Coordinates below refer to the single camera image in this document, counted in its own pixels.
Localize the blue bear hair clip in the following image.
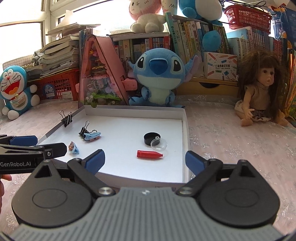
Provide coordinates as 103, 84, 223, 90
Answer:
68, 141, 79, 155

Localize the black binder clip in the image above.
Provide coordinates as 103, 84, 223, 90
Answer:
79, 120, 90, 139
59, 110, 72, 127

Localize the clear plastic dome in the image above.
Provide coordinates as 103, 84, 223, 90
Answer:
150, 136, 168, 153

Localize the red crayon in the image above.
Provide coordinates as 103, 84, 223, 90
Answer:
137, 150, 163, 160

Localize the black round cap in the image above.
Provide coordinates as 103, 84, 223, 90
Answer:
144, 132, 161, 146

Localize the person left hand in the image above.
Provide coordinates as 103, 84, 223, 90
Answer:
0, 174, 12, 211

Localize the black binder clip on tray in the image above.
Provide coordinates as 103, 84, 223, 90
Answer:
59, 110, 72, 127

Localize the pink snowflake tablecloth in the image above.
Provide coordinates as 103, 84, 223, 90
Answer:
1, 95, 295, 233

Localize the Doraemon plush toy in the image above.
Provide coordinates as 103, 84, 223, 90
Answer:
1, 65, 40, 121

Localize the white cardboard tray box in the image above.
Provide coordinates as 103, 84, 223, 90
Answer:
39, 105, 191, 188

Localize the red plastic crate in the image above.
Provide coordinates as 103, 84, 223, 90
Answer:
28, 68, 80, 101

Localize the pink triangular miniature house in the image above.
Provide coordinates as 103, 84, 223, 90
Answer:
78, 35, 137, 108

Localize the wooden drawer box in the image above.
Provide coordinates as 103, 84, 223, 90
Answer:
175, 77, 239, 97

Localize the stack of books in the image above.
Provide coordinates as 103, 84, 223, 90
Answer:
24, 23, 99, 79

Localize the white pencil print box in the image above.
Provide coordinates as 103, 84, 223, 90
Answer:
204, 52, 238, 81

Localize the brown haired baby doll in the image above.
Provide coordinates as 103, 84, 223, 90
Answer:
234, 49, 288, 126

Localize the Stitch blue plush toy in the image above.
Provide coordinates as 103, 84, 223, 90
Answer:
129, 48, 201, 108

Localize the row of shelf books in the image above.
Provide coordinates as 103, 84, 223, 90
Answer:
78, 11, 296, 79

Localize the red plastic basket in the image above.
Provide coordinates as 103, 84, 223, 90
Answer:
224, 4, 272, 34

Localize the blue plush toy on shelf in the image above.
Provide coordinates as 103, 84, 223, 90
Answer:
179, 0, 222, 52

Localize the pink white bunny plush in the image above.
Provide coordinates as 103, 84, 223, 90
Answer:
129, 0, 166, 34

